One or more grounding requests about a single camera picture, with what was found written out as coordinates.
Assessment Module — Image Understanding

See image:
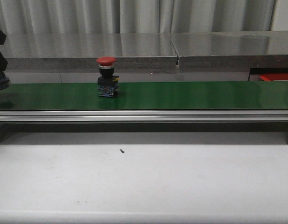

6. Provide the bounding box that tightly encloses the red plastic tray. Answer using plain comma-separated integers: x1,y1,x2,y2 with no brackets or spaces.
260,73,288,81

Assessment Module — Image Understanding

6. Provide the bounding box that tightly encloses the white curtain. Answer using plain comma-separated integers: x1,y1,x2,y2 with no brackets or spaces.
0,0,288,34

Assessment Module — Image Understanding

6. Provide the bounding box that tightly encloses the grey stone counter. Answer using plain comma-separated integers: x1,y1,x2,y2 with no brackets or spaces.
0,31,288,84

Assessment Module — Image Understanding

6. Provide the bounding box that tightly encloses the push button blue base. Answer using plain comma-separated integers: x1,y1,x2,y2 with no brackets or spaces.
0,71,10,91

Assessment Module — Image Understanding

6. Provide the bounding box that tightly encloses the green conveyor belt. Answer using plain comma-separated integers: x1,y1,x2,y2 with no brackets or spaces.
0,81,288,141

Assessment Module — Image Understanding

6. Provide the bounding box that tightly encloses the red mushroom push button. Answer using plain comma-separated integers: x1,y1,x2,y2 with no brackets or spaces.
96,56,119,98

